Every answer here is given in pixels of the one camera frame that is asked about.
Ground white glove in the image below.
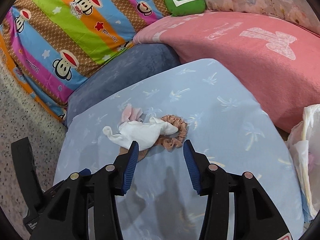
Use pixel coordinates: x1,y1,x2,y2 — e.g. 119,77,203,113
103,117,178,151

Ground pink white wrapper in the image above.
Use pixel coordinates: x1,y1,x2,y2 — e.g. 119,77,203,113
121,103,143,123

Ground white bag-lined trash bin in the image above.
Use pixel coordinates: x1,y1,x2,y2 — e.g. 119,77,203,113
286,104,319,222

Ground speckled bed sheet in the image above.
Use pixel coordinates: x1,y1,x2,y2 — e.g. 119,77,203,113
1,64,66,239

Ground pink dotted scrunchie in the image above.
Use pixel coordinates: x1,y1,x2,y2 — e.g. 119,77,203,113
155,115,188,152

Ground blue-grey velvet cushion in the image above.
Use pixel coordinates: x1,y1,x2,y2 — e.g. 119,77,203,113
65,43,181,127

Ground pink blanket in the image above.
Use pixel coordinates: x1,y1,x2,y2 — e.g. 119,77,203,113
133,11,319,131

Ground colourful monkey striped pillow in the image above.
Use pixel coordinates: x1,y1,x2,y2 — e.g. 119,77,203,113
1,0,168,121

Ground green checkmark plush cushion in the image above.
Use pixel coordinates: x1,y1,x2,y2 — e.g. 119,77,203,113
165,0,206,17

